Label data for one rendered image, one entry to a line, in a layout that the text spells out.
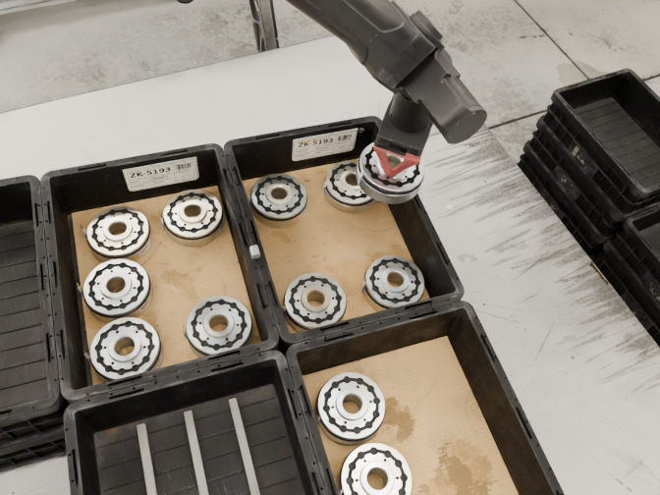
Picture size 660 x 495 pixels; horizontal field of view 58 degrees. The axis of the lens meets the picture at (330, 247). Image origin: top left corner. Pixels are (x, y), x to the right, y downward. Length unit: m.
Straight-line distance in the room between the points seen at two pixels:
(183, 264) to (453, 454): 0.53
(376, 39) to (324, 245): 0.51
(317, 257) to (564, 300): 0.53
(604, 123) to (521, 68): 0.95
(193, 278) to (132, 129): 0.51
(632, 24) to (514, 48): 0.68
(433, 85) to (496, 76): 2.08
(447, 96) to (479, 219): 0.65
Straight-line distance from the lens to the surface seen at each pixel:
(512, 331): 1.22
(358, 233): 1.09
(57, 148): 1.43
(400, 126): 0.82
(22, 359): 1.04
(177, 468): 0.93
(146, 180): 1.10
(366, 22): 0.62
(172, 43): 2.75
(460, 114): 0.72
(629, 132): 2.04
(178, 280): 1.04
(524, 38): 3.07
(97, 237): 1.07
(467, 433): 0.98
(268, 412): 0.94
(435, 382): 0.99
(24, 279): 1.10
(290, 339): 0.87
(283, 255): 1.05
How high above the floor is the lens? 1.73
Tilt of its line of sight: 57 degrees down
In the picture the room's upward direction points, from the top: 10 degrees clockwise
